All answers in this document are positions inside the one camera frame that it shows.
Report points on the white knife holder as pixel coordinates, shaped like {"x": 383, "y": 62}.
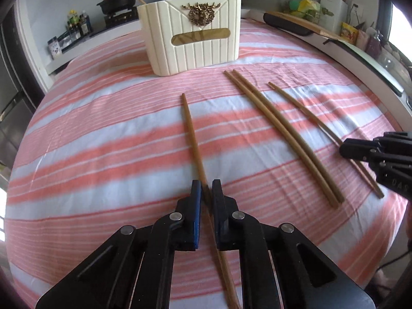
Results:
{"x": 333, "y": 9}

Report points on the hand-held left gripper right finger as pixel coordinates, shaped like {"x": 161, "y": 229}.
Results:
{"x": 219, "y": 219}

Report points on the window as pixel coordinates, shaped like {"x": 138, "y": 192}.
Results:
{"x": 402, "y": 25}

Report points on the yellow printed box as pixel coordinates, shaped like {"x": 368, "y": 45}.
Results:
{"x": 348, "y": 33}

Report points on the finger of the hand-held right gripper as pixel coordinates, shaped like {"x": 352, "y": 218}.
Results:
{"x": 399, "y": 134}
{"x": 357, "y": 149}

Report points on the cream utensil holder box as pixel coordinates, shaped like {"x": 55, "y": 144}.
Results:
{"x": 193, "y": 58}

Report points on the dark sauce bottle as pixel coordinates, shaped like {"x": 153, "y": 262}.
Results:
{"x": 84, "y": 24}

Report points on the black tray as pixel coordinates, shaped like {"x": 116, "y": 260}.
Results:
{"x": 286, "y": 24}

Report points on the pink striped cloth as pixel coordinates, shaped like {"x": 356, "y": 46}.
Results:
{"x": 112, "y": 135}

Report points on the seasoning jar set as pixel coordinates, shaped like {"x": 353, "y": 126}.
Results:
{"x": 68, "y": 40}

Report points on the yellow green plastic bag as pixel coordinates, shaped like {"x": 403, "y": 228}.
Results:
{"x": 305, "y": 8}

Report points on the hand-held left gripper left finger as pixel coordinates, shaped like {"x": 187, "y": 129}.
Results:
{"x": 195, "y": 219}

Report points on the grey refrigerator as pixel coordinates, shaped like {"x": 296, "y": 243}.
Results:
{"x": 13, "y": 103}

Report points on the pink cup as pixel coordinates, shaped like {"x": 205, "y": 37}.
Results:
{"x": 362, "y": 40}

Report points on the white seasoning box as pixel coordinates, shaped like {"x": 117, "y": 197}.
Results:
{"x": 54, "y": 49}

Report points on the garlic bulbs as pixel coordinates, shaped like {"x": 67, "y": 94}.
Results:
{"x": 392, "y": 50}

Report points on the clear drinking glass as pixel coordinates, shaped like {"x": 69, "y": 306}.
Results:
{"x": 388, "y": 60}

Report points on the purple soap dispenser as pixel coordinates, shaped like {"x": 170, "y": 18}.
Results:
{"x": 374, "y": 45}

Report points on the wooden cutting board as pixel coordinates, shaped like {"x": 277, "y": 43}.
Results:
{"x": 317, "y": 29}

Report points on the black clay pot red lid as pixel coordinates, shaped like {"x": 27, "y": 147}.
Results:
{"x": 116, "y": 3}

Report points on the black gas stove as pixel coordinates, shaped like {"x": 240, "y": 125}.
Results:
{"x": 116, "y": 19}

